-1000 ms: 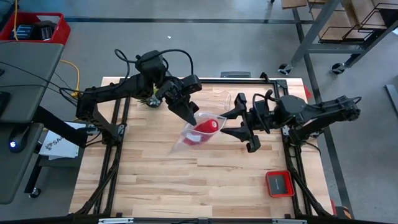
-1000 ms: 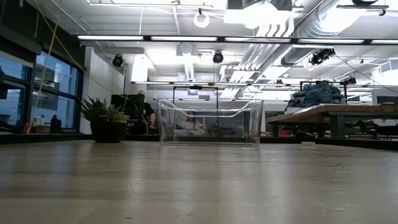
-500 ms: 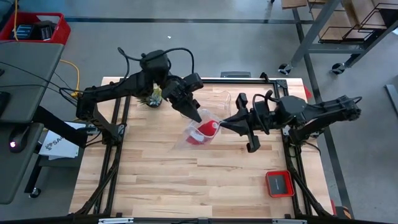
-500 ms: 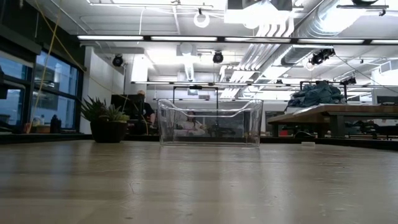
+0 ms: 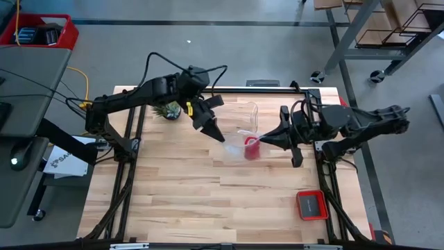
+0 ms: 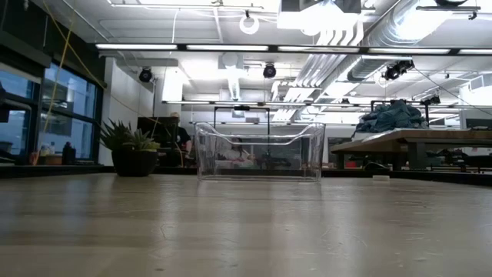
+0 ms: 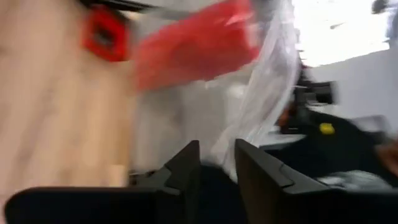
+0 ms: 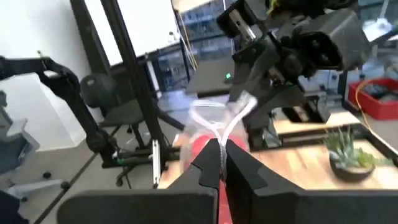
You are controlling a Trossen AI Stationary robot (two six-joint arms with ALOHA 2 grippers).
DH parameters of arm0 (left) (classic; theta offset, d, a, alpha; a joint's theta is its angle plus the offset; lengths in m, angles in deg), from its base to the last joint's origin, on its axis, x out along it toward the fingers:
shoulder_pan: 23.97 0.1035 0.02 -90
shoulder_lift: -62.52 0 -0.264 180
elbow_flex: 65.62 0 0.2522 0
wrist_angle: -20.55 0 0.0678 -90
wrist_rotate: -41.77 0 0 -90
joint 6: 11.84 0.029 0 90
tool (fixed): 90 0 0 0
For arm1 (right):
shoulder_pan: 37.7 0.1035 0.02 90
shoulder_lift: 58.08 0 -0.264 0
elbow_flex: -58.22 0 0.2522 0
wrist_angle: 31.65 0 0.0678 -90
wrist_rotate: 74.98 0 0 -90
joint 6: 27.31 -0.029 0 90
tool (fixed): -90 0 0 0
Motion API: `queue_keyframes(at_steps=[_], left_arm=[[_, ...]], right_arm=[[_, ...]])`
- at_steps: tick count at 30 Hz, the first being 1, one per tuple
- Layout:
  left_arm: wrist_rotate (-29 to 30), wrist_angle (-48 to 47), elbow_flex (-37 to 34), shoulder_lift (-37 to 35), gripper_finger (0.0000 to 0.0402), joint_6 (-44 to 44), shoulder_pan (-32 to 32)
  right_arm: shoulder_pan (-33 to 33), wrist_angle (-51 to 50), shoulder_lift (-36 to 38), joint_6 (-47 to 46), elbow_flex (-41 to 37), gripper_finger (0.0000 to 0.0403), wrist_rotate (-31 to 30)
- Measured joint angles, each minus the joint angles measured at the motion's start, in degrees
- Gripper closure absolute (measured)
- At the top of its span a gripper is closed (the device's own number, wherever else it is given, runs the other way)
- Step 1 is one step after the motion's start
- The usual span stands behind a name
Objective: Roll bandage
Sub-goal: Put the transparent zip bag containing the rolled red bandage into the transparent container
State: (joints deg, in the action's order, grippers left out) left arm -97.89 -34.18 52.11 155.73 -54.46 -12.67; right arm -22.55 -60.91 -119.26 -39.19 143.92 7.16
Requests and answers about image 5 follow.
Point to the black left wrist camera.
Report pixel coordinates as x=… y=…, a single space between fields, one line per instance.
x=214 y=101

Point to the black caster wheel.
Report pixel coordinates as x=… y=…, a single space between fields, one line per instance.
x=377 y=76
x=317 y=76

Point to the red cohesive bandage roll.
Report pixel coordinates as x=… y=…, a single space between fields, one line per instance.
x=252 y=149

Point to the orange and black floor block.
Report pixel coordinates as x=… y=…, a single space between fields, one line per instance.
x=383 y=237

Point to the silver metal bracket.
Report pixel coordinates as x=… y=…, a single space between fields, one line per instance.
x=129 y=246
x=322 y=247

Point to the clear plastic bag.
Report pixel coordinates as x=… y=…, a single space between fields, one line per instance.
x=243 y=116

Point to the small potted succulent plant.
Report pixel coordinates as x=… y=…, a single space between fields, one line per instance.
x=169 y=111

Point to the red plastic crate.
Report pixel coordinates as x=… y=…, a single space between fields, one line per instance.
x=69 y=34

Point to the metal rolling cart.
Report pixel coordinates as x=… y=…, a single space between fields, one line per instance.
x=354 y=31

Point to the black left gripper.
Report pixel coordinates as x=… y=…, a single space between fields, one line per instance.
x=202 y=116

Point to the grey desk with mouse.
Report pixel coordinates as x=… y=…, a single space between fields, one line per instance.
x=14 y=194

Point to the yellow tag on gripper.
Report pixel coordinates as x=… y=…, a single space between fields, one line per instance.
x=189 y=108

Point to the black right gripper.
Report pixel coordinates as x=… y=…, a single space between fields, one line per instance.
x=305 y=130

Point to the black box device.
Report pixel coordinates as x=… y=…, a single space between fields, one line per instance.
x=51 y=35

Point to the white printed paper sheet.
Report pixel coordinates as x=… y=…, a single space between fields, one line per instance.
x=67 y=159

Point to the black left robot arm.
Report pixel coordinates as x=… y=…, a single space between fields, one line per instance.
x=138 y=95

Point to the black desk support beam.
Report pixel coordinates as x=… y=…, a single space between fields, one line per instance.
x=66 y=140

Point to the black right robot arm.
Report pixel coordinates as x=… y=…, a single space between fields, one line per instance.
x=367 y=121

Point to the blue and black device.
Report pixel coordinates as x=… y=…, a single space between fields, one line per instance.
x=27 y=35

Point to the small black desk caster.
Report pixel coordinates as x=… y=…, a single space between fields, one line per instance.
x=39 y=215

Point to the red tray with black inside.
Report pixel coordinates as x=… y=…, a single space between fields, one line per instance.
x=312 y=205

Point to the black computer mouse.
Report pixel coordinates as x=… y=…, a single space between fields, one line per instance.
x=20 y=155

